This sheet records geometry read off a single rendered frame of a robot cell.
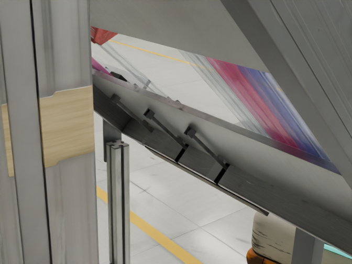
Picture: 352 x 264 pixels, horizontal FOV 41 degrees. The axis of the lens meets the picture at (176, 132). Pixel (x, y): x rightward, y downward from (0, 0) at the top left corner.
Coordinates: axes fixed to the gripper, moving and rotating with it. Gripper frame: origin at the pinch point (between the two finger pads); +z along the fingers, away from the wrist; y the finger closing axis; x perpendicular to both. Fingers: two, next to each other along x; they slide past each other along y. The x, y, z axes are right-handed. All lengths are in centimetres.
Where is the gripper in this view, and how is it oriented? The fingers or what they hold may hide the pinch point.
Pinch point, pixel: (97, 37)
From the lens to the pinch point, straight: 74.3
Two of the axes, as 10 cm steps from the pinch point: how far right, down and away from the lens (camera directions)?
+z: -5.0, 8.6, -0.9
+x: 5.9, 4.2, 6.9
